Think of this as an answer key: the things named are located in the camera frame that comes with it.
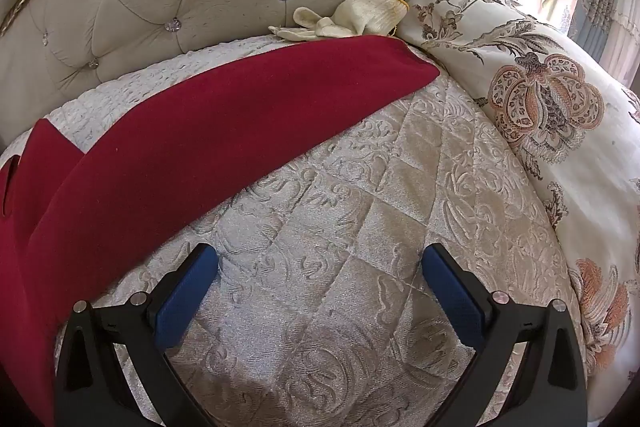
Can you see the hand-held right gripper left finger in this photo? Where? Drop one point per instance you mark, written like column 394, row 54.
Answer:
column 187, row 297

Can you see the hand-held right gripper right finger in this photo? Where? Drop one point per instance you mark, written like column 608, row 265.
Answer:
column 455, row 302

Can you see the red sweater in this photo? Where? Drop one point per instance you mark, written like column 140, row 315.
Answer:
column 200, row 132

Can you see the white quilted bed cover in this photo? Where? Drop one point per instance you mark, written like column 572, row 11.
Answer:
column 350, row 207

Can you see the floral print quilt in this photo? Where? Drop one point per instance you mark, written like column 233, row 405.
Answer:
column 525, row 57

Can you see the white knit work glove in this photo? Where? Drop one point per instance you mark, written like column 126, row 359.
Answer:
column 360, row 14

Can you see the blue patterned curtain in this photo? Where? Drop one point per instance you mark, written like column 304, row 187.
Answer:
column 607, row 2

